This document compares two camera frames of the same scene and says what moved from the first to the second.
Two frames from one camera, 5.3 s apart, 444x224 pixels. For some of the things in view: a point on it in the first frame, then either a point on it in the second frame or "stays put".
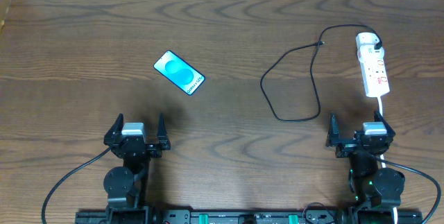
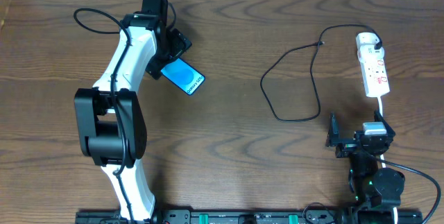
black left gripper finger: x=162 y=134 -> x=157 y=62
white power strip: x=365 y=42 stays put
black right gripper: x=361 y=145 stays put
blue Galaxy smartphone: x=180 y=73 stays put
